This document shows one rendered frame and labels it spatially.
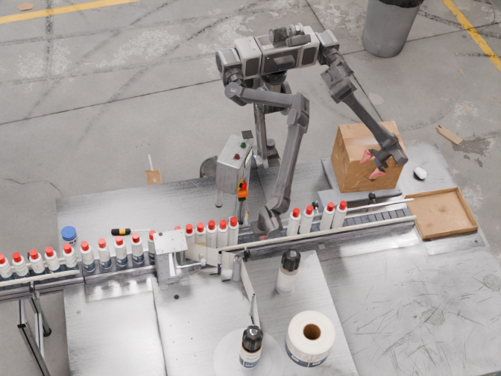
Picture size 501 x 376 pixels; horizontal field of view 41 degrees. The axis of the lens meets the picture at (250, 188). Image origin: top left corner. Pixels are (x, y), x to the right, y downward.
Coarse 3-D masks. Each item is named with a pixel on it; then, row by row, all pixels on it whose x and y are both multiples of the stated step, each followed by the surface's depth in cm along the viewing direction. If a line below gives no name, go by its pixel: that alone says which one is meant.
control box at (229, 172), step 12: (228, 144) 288; (240, 144) 288; (252, 144) 290; (228, 156) 284; (240, 156) 284; (216, 168) 285; (228, 168) 282; (240, 168) 283; (216, 180) 292; (228, 180) 288; (240, 180) 292; (228, 192) 295
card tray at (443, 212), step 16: (432, 192) 359; (448, 192) 362; (416, 208) 354; (432, 208) 355; (448, 208) 356; (464, 208) 356; (416, 224) 348; (432, 224) 349; (448, 224) 350; (464, 224) 350
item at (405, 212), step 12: (360, 216) 343; (372, 216) 344; (384, 216) 344; (396, 216) 345; (312, 228) 337; (360, 228) 339; (216, 240) 329; (240, 240) 330; (252, 240) 330; (288, 240) 331; (144, 252) 322; (96, 264) 316; (132, 264) 318; (144, 264) 318; (84, 276) 312
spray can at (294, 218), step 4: (296, 208) 318; (292, 212) 322; (296, 212) 317; (292, 216) 320; (296, 216) 319; (300, 216) 321; (292, 220) 320; (296, 220) 319; (292, 224) 322; (296, 224) 322; (288, 228) 328; (292, 228) 325; (296, 228) 326; (288, 232) 330; (292, 232) 328; (296, 232) 329
